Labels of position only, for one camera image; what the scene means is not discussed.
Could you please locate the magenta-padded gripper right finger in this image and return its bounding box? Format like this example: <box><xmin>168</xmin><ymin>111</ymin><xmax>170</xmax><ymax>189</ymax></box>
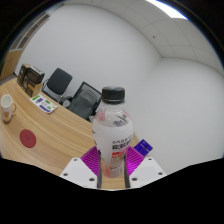
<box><xmin>123</xmin><ymin>145</ymin><xmax>167</xmax><ymax>188</ymax></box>

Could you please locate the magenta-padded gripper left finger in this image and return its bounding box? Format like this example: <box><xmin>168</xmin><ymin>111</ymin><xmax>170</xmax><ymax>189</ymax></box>
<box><xmin>59</xmin><ymin>145</ymin><xmax>103</xmax><ymax>189</ymax></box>

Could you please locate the clear bottle with black cap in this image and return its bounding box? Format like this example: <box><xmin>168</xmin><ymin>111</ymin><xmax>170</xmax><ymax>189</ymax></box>
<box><xmin>91</xmin><ymin>86</ymin><xmax>134</xmax><ymax>179</ymax></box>

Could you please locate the purple upright package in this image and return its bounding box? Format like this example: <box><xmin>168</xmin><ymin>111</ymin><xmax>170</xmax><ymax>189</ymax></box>
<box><xmin>134</xmin><ymin>139</ymin><xmax>154</xmax><ymax>157</ymax></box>

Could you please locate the flat round red coaster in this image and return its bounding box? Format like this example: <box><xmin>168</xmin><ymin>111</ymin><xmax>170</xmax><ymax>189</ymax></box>
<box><xmin>19</xmin><ymin>129</ymin><xmax>37</xmax><ymax>149</ymax></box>

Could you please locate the grey mesh office chair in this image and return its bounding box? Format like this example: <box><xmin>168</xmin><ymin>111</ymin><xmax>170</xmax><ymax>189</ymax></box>
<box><xmin>61</xmin><ymin>81</ymin><xmax>103</xmax><ymax>123</ymax></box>

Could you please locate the white leaflet with coloured print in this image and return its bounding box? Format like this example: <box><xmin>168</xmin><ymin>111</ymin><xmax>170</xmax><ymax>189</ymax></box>
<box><xmin>29</xmin><ymin>94</ymin><xmax>58</xmax><ymax>114</ymax></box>

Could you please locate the black padded chair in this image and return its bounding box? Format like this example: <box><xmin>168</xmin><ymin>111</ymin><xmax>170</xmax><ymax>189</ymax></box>
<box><xmin>41</xmin><ymin>67</ymin><xmax>74</xmax><ymax>103</ymax></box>

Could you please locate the white mug with orange print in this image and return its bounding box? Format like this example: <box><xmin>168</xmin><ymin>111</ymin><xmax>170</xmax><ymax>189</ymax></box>
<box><xmin>0</xmin><ymin>94</ymin><xmax>17</xmax><ymax>124</ymax></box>

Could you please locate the black flat carton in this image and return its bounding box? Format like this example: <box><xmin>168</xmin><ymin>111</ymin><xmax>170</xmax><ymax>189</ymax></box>
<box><xmin>24</xmin><ymin>65</ymin><xmax>46</xmax><ymax>85</ymax></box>

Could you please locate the tall brown carton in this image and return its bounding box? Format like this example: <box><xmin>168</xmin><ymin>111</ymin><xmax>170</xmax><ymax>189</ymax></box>
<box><xmin>16</xmin><ymin>63</ymin><xmax>32</xmax><ymax>88</ymax></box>

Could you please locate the rectangular ceiling light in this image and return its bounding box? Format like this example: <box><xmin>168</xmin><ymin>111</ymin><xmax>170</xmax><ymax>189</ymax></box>
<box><xmin>146</xmin><ymin>0</ymin><xmax>188</xmax><ymax>20</ymax></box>

